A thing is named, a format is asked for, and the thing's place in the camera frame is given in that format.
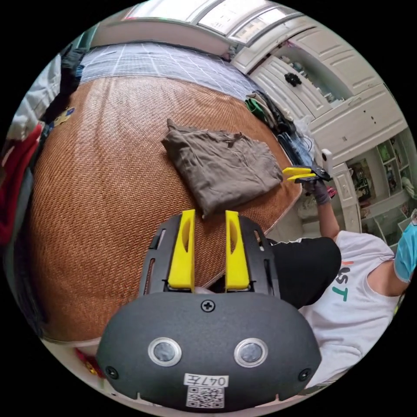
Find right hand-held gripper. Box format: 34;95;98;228
282;164;334;196

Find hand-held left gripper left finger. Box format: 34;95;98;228
168;209;196;289

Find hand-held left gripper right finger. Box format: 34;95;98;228
225;210;250;291

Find brown t-shirt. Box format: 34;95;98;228
161;118;284;218

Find person's right forearm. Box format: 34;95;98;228
317;199;342;241

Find person's right hand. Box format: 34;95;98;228
309;179;332;206

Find pile of clothes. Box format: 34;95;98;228
0;45;86;248
244;91;315;170

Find white shelf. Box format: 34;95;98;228
332;129;417;248

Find white cupboard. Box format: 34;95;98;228
230;25;410;165

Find bed with woven mat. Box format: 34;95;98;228
27;40;304;347

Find person's body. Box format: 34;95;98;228
266;208;417;389

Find window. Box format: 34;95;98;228
122;0;305;45

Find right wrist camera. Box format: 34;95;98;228
321;149;333;178

